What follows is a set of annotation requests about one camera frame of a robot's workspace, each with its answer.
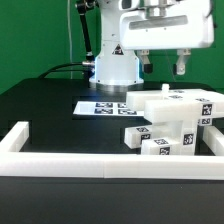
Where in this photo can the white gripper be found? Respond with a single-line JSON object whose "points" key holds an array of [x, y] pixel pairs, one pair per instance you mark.
{"points": [[166, 24]]}

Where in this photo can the white chair back frame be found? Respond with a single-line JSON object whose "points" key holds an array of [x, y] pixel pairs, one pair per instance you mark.
{"points": [[212, 103]]}

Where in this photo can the white chair seat part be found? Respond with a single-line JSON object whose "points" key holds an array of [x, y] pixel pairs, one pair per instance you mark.
{"points": [[178, 133]]}

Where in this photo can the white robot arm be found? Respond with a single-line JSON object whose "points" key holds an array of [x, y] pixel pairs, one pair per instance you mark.
{"points": [[116, 68]]}

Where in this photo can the white tag sheet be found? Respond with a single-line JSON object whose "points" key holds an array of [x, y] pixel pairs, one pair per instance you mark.
{"points": [[104, 109]]}

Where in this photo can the black jointed camera mount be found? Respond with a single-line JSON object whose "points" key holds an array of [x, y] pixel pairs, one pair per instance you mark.
{"points": [[83, 6]]}

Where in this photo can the white U-shaped fence frame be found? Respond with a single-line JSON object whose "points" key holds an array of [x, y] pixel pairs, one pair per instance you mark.
{"points": [[15, 162]]}

